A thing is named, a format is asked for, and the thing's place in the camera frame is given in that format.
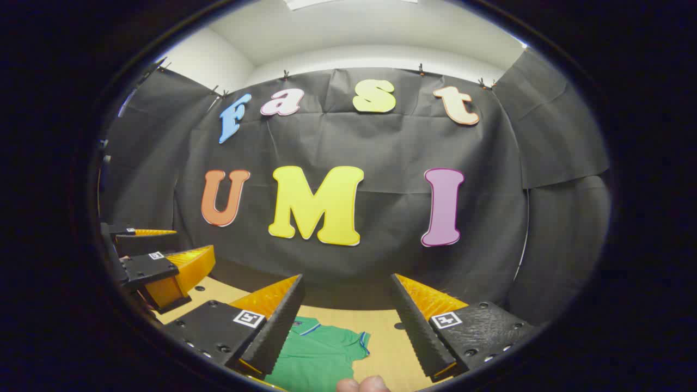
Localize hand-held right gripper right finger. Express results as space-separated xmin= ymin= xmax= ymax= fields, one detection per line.
xmin=390 ymin=273 xmax=541 ymax=383

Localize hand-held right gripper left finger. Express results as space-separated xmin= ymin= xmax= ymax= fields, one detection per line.
xmin=162 ymin=274 xmax=305 ymax=381

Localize green T-shirt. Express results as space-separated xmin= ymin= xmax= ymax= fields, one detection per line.
xmin=265 ymin=316 xmax=372 ymax=392

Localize black backdrop cloth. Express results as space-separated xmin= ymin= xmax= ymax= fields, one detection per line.
xmin=98 ymin=48 xmax=610 ymax=327

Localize row of black cloth clips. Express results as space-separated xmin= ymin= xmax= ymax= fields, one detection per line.
xmin=155 ymin=57 xmax=499 ymax=100

